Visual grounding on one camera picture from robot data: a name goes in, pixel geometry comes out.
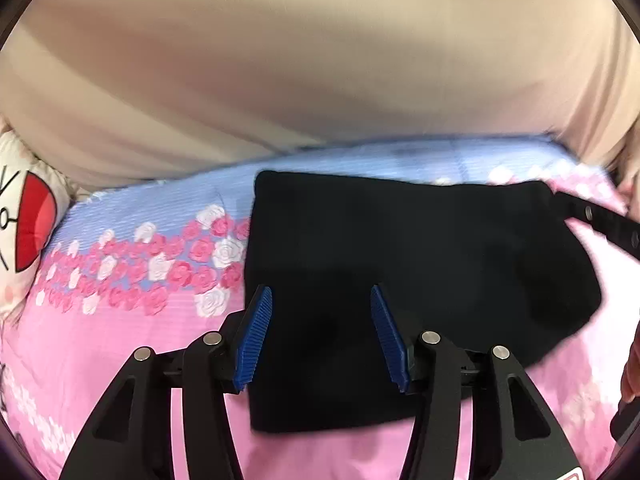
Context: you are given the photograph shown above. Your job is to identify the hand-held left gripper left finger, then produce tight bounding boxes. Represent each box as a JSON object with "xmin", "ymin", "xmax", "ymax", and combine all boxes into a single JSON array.
[{"xmin": 59, "ymin": 284, "xmax": 273, "ymax": 480}]

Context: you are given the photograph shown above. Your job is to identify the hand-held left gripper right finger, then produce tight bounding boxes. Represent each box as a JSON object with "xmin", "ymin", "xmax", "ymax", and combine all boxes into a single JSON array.
[{"xmin": 370, "ymin": 284, "xmax": 586, "ymax": 480}]

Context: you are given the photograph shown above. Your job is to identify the person's right hand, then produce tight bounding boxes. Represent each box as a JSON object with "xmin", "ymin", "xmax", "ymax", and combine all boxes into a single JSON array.
[{"xmin": 620, "ymin": 330, "xmax": 640, "ymax": 406}]

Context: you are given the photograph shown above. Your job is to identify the pink floral bedsheet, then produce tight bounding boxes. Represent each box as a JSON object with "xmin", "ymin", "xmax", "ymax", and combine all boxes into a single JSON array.
[{"xmin": 0, "ymin": 132, "xmax": 640, "ymax": 480}]

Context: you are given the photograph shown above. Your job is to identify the black pants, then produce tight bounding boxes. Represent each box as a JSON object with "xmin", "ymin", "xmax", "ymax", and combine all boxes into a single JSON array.
[{"xmin": 242, "ymin": 170, "xmax": 603, "ymax": 433}]

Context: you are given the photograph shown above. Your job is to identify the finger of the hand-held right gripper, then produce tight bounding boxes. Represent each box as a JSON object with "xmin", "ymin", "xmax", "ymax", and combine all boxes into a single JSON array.
[{"xmin": 552, "ymin": 190, "xmax": 640, "ymax": 261}]

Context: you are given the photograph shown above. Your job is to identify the white cat face pillow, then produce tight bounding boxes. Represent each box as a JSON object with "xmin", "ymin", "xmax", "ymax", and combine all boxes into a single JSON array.
[{"xmin": 0, "ymin": 127, "xmax": 74, "ymax": 321}]

